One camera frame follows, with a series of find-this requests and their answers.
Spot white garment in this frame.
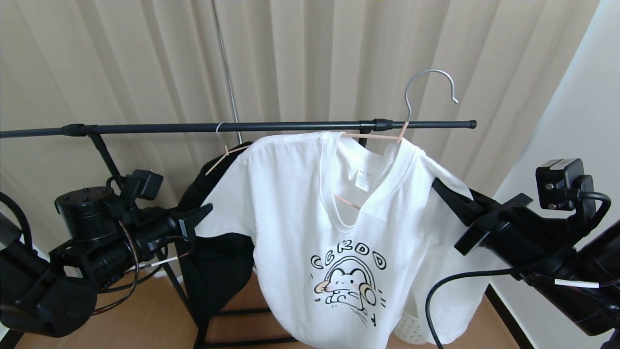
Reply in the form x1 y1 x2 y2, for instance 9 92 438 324
196 131 491 349

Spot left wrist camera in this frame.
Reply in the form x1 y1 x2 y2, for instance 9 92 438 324
119 170 164 214

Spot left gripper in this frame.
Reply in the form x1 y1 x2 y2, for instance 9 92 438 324
92 213 195 283

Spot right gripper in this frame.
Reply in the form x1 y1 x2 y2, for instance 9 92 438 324
431 177 579 281

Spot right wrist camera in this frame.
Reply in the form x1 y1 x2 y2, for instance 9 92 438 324
535 159 597 228

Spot white laundry basket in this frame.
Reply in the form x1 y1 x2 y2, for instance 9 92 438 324
392 291 480 345

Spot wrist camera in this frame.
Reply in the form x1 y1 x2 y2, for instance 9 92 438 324
119 170 164 214
535 159 597 228

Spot black shorts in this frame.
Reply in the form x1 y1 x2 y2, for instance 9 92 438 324
174 142 256 318

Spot beige curtain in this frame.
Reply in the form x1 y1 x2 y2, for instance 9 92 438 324
0 0 601 272

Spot pink clothes hanger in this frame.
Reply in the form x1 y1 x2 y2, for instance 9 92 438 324
334 69 459 210
206 122 252 176

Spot black clothes rack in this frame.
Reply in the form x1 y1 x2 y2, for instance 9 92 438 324
0 119 477 349

